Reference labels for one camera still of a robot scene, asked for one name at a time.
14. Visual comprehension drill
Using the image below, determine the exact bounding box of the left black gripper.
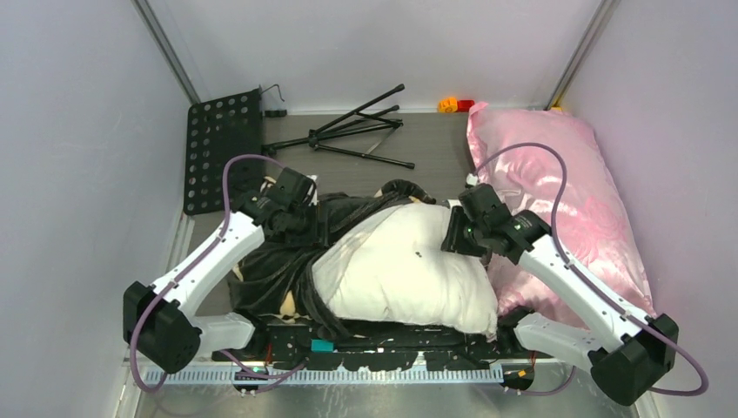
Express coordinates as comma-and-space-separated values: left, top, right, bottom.
286, 200, 332, 250

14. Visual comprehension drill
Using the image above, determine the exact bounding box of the black floral pillowcase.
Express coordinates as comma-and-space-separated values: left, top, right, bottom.
226, 179, 437, 340

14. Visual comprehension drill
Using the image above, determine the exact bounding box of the white pillow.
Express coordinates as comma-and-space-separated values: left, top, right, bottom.
311, 203, 498, 337

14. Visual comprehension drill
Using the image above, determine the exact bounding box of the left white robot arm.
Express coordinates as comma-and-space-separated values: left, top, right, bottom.
123, 168, 318, 374

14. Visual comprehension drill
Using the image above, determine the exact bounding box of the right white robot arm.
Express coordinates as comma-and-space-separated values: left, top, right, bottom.
441, 184, 679, 406

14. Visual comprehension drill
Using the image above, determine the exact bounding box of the pink satin pillow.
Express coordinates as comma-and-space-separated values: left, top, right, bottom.
466, 103, 655, 315

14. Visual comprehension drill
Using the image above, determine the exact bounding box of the black perforated metal plate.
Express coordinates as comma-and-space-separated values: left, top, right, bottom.
183, 88, 265, 216

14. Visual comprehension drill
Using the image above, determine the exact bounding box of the black folded tripod stand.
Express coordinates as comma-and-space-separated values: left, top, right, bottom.
261, 84, 416, 170

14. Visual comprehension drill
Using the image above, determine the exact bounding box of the red toy block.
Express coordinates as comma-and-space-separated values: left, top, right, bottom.
456, 99, 475, 112

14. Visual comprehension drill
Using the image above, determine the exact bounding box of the orange toy block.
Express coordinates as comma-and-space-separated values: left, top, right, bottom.
437, 97, 459, 113

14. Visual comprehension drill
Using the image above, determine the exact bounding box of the teal rectangular block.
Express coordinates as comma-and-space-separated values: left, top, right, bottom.
311, 339, 335, 353

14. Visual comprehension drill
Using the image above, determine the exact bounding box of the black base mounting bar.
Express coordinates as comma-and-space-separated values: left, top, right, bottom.
228, 321, 535, 372

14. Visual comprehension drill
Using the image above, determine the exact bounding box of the white slotted cable duct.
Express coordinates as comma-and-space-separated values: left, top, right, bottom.
165, 364, 504, 386

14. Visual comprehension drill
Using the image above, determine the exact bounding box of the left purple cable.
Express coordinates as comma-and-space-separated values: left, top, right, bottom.
127, 153, 312, 396

